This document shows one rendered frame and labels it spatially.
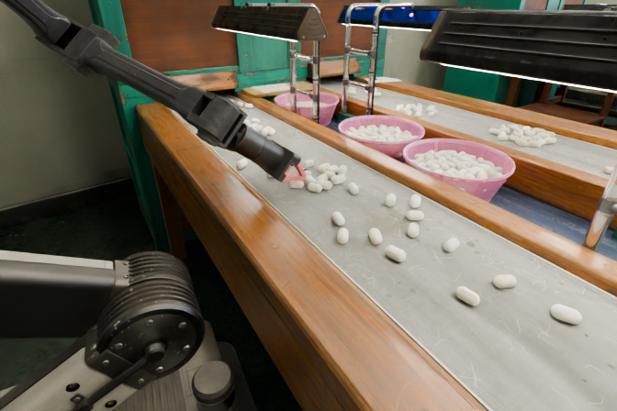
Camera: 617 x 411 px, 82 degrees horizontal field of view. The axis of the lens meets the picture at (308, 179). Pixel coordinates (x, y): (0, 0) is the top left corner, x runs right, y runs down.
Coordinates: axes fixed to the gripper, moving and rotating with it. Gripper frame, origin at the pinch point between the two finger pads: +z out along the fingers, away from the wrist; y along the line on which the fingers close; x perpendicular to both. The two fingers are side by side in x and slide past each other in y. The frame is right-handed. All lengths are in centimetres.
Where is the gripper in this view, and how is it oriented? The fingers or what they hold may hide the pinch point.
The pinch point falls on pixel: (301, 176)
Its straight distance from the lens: 81.4
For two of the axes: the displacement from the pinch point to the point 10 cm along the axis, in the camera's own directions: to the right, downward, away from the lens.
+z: 6.4, 4.0, 6.6
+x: -5.5, 8.4, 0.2
